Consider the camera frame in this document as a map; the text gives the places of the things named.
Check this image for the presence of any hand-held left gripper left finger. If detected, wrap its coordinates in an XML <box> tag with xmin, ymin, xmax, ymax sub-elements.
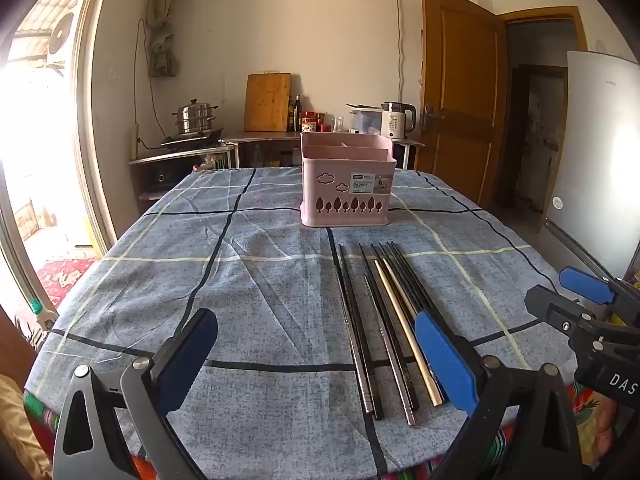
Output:
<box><xmin>52</xmin><ymin>308</ymin><xmax>218</xmax><ymax>480</ymax></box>

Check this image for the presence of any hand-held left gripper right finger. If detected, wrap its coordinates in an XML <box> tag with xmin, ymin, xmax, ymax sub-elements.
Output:
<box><xmin>415</xmin><ymin>310</ymin><xmax>586</xmax><ymax>480</ymax></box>

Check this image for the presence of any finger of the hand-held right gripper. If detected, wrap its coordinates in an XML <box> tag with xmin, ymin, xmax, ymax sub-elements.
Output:
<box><xmin>524</xmin><ymin>284</ymin><xmax>609</xmax><ymax>357</ymax></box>
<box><xmin>559</xmin><ymin>266</ymin><xmax>640</xmax><ymax>320</ymax></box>

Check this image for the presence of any golden chopstick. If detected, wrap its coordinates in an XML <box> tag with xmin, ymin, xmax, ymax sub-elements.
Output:
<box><xmin>375</xmin><ymin>259</ymin><xmax>445</xmax><ymax>407</ymax></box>

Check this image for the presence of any silver metal chopstick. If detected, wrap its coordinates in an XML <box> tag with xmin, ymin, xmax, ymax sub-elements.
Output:
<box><xmin>338</xmin><ymin>244</ymin><xmax>375</xmax><ymax>415</ymax></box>
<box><xmin>364</xmin><ymin>274</ymin><xmax>416</xmax><ymax>427</ymax></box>

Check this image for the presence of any pink utensil basket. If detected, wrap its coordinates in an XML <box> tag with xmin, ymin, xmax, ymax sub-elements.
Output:
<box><xmin>299</xmin><ymin>131</ymin><xmax>398</xmax><ymax>229</ymax></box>

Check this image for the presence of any blue plaid tablecloth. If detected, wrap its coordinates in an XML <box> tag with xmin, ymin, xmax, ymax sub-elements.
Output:
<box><xmin>24</xmin><ymin>167</ymin><xmax>581</xmax><ymax>480</ymax></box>

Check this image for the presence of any grey refrigerator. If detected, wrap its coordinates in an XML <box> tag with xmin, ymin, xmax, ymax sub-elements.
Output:
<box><xmin>542</xmin><ymin>50</ymin><xmax>640</xmax><ymax>281</ymax></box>

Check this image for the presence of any red patterned rug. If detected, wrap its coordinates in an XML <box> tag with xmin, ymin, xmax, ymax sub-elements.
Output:
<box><xmin>37</xmin><ymin>257</ymin><xmax>101</xmax><ymax>307</ymax></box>

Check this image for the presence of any colourful striped cloth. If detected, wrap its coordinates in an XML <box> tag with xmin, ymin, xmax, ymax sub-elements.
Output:
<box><xmin>22</xmin><ymin>385</ymin><xmax>640</xmax><ymax>480</ymax></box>

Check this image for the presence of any yellow cloth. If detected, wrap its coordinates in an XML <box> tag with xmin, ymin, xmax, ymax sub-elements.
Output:
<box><xmin>0</xmin><ymin>374</ymin><xmax>51</xmax><ymax>480</ymax></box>

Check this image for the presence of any low steel kitchen stand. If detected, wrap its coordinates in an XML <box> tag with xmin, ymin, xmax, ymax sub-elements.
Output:
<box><xmin>128</xmin><ymin>142</ymin><xmax>238</xmax><ymax>202</ymax></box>

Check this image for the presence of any black induction cooker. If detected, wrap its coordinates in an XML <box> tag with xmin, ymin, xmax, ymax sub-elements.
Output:
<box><xmin>161</xmin><ymin>127</ymin><xmax>224</xmax><ymax>149</ymax></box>

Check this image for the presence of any wooden door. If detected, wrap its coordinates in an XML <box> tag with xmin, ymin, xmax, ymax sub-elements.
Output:
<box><xmin>417</xmin><ymin>0</ymin><xmax>508</xmax><ymax>206</ymax></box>

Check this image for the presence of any metal kitchen shelf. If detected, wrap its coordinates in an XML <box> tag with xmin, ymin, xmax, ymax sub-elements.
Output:
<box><xmin>220</xmin><ymin>130</ymin><xmax>426</xmax><ymax>171</ymax></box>

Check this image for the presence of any steel steamer pot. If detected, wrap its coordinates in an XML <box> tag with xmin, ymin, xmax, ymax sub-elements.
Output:
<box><xmin>171</xmin><ymin>101</ymin><xmax>219</xmax><ymax>136</ymax></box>

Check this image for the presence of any white electric kettle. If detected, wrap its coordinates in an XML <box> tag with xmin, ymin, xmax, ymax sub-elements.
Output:
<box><xmin>381</xmin><ymin>101</ymin><xmax>417</xmax><ymax>140</ymax></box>

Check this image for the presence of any clear plastic container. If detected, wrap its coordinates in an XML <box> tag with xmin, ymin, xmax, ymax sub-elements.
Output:
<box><xmin>350</xmin><ymin>107</ymin><xmax>386</xmax><ymax>136</ymax></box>

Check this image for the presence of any wooden cutting board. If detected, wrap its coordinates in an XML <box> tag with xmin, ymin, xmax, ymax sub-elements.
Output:
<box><xmin>243</xmin><ymin>72</ymin><xmax>292</xmax><ymax>133</ymax></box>

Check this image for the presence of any beige curtain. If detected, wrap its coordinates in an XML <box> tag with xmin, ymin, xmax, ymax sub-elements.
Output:
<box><xmin>145</xmin><ymin>0</ymin><xmax>179</xmax><ymax>79</ymax></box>

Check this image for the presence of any white wall cable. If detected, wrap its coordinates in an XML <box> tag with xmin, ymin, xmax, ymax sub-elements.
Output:
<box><xmin>396</xmin><ymin>0</ymin><xmax>407</xmax><ymax>107</ymax></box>

